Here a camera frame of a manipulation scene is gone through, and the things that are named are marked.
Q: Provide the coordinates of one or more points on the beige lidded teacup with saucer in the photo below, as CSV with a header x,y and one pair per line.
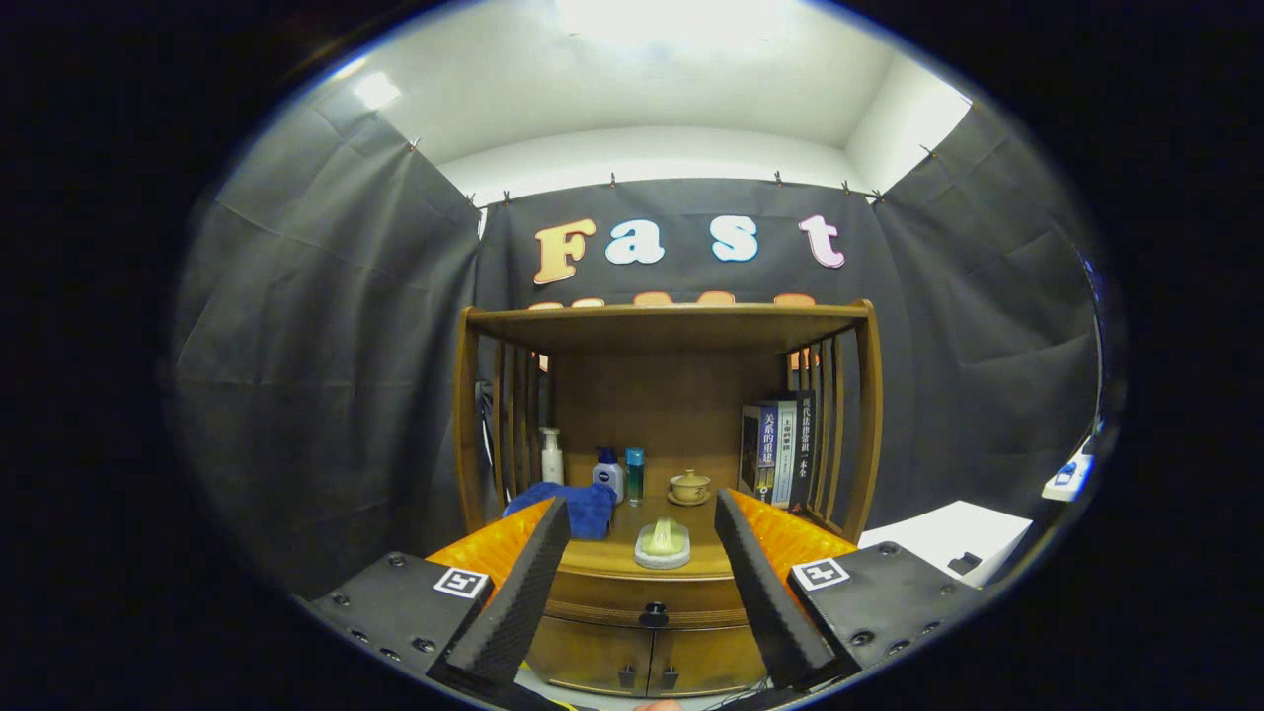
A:
x,y
689,487

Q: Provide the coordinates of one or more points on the book with white spine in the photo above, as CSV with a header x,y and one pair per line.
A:
x,y
785,454

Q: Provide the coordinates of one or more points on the white bottle with blue cap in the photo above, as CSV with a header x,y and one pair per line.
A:
x,y
609,479

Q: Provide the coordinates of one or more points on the white desk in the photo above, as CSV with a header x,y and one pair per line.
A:
x,y
1076,489

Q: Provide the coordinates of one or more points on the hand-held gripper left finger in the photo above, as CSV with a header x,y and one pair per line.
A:
x,y
518,607

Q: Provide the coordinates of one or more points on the wooden drawer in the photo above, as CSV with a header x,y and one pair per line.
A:
x,y
602,597

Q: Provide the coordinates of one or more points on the wooden cabinet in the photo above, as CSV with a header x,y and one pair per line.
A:
x,y
671,395

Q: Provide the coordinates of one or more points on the book with black spine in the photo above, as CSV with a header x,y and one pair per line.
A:
x,y
805,454

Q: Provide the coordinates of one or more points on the small blue object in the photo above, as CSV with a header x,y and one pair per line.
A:
x,y
1066,474

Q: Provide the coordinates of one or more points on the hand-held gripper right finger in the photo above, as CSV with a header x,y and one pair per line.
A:
x,y
780,612

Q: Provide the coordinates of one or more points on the white pump bottle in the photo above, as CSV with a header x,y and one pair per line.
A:
x,y
552,464

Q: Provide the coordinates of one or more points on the teal blue bottle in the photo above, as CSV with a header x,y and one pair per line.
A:
x,y
634,479

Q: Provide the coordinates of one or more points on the blue towel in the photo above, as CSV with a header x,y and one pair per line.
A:
x,y
588,509

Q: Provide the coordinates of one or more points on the white side cabinet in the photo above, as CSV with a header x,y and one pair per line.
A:
x,y
938,533

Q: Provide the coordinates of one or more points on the book with blue spine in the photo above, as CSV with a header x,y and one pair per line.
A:
x,y
760,454

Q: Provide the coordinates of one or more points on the wooden countertop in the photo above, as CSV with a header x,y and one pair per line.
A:
x,y
602,558

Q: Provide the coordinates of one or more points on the large ceiling light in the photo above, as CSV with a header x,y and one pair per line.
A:
x,y
681,18

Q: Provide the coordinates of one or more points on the small ceiling light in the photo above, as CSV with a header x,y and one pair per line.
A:
x,y
376,91

